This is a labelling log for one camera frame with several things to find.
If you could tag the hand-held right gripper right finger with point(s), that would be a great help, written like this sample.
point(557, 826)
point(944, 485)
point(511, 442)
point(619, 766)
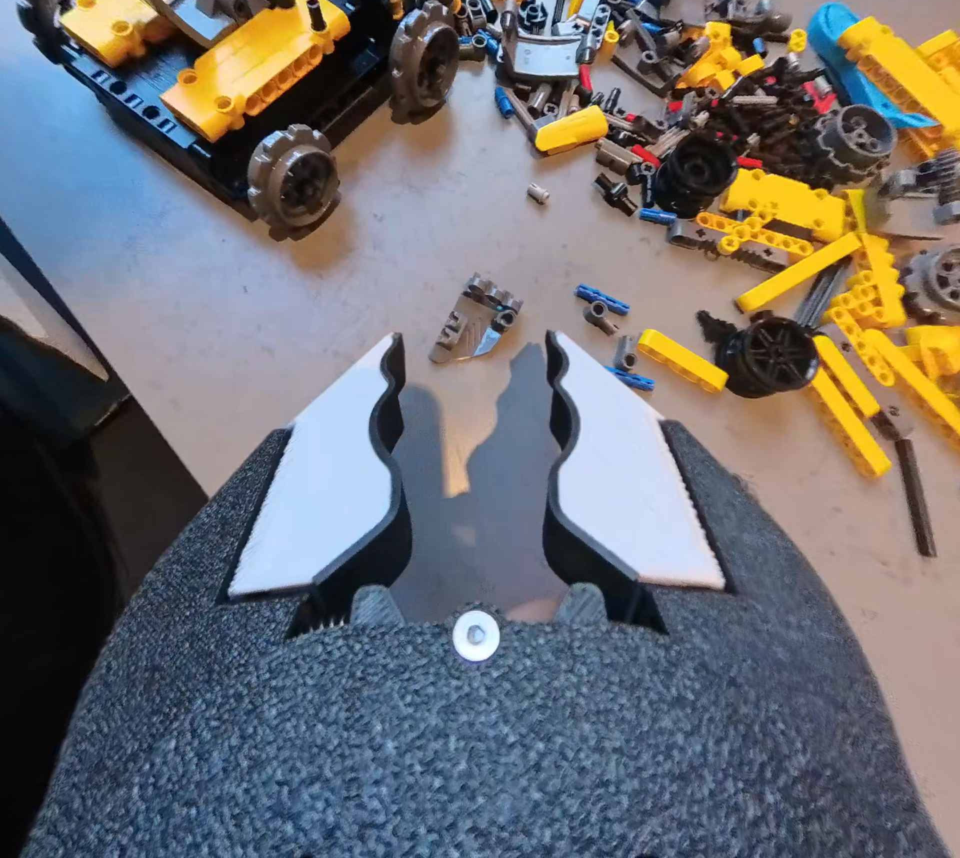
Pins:
point(637, 490)

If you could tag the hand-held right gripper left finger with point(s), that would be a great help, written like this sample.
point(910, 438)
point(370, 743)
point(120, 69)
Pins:
point(322, 490)

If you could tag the grey angled panel piece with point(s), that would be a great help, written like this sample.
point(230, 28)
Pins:
point(469, 333)

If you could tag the small grey bush piece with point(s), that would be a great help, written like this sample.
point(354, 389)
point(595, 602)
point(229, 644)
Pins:
point(538, 193)

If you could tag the blue pin piece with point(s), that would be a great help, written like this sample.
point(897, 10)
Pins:
point(602, 298)
point(630, 378)

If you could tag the short yellow beam piece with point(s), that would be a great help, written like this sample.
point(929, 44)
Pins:
point(682, 359)

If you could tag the grey pin connector piece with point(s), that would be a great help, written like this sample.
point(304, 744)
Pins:
point(626, 352)
point(600, 318)

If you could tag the black spoked wheel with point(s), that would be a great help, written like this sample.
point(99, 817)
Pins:
point(765, 355)

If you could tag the long yellow beam piece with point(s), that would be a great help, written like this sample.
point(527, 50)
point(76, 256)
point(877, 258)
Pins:
point(799, 273)

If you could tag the yellow cross beam piece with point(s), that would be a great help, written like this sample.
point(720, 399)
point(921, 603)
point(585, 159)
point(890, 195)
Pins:
point(750, 235)

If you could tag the short black axle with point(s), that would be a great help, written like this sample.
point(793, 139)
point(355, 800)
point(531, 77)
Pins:
point(916, 498)

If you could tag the black pin connector piece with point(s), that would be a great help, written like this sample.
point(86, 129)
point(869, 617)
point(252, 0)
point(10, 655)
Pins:
point(616, 192)

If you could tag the black wheel hub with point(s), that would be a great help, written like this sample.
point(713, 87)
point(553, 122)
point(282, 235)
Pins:
point(694, 172)

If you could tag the yellow holed panel piece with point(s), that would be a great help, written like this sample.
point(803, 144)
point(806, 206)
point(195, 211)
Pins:
point(784, 202)

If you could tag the grey treaded wheel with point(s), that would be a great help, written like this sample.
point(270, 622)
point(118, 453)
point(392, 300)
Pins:
point(937, 284)

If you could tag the yellow curved panel piece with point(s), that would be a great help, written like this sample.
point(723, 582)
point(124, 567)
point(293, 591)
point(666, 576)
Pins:
point(570, 129)

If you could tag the pile of toy brick pieces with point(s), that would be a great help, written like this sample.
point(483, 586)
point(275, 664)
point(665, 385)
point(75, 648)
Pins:
point(750, 115)

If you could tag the grey toothed wheel hub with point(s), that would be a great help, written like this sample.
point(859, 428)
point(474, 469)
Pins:
point(855, 134)

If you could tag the yellow black toy brick vehicle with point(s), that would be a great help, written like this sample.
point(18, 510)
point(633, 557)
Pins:
point(255, 70)

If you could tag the grey curved fender piece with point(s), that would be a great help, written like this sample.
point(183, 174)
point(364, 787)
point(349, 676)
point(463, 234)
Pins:
point(540, 55)

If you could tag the blue yellow brick assembly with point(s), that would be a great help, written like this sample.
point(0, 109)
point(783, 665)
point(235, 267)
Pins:
point(900, 70)

